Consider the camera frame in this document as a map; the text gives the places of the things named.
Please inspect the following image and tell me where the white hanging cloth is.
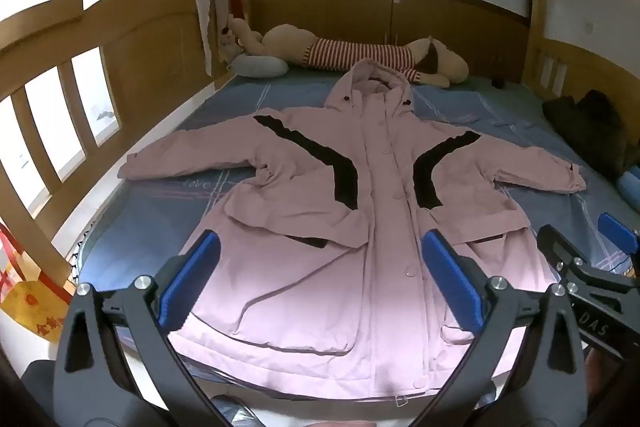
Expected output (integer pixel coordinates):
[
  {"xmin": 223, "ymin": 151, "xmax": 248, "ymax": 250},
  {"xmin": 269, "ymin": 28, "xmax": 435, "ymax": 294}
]
[{"xmin": 192, "ymin": 0, "xmax": 217, "ymax": 78}]

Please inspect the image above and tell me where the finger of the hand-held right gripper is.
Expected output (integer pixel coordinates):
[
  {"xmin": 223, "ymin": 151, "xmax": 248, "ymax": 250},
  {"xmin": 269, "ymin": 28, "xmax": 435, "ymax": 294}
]
[
  {"xmin": 537, "ymin": 224, "xmax": 587, "ymax": 279},
  {"xmin": 597, "ymin": 213, "xmax": 640, "ymax": 269}
]

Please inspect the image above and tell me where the yellow and red bag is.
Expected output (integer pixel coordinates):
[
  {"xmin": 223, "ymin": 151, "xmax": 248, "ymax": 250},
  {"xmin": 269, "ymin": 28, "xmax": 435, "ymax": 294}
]
[{"xmin": 0, "ymin": 222, "xmax": 76, "ymax": 343}]

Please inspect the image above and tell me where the wooden bed rail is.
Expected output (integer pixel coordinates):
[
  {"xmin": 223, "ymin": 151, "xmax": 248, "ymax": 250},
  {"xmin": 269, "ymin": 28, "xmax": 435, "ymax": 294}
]
[{"xmin": 0, "ymin": 0, "xmax": 216, "ymax": 288}]

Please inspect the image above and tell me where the pink hooded jacket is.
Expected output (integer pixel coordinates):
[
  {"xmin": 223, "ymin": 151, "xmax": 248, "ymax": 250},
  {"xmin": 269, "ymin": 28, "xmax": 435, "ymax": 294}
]
[{"xmin": 117, "ymin": 59, "xmax": 587, "ymax": 400}]

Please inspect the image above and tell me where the dark clothes pile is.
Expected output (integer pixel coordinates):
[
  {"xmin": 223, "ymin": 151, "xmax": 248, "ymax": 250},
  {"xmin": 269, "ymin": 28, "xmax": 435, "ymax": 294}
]
[{"xmin": 542, "ymin": 89, "xmax": 632, "ymax": 180}]

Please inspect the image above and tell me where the blue rolled cloth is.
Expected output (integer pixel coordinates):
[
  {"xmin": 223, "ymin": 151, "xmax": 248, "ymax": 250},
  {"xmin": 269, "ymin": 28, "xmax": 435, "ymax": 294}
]
[{"xmin": 617, "ymin": 172, "xmax": 640, "ymax": 202}]

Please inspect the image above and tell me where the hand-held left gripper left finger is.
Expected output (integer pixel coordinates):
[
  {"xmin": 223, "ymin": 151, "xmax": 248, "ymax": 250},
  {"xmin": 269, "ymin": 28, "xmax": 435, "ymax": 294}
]
[{"xmin": 54, "ymin": 229, "xmax": 223, "ymax": 427}]

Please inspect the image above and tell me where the grey-blue pillow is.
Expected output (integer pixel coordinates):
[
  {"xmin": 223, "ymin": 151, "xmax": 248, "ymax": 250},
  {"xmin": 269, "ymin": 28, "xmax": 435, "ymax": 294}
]
[{"xmin": 231, "ymin": 53, "xmax": 290, "ymax": 80}]

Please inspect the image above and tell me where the long plush toy striped shirt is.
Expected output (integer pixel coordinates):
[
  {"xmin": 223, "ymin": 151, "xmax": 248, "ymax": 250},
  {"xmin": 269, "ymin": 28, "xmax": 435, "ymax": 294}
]
[{"xmin": 227, "ymin": 18, "xmax": 470, "ymax": 88}]

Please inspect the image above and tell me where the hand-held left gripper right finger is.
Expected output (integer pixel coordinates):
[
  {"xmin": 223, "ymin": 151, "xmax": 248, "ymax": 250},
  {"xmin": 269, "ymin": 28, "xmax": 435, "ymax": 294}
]
[{"xmin": 421, "ymin": 229, "xmax": 588, "ymax": 427}]

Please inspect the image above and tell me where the blue plaid bed sheet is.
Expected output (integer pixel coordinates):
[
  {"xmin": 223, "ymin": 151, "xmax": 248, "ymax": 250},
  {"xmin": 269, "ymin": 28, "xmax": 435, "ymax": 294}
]
[{"xmin": 75, "ymin": 72, "xmax": 640, "ymax": 388}]

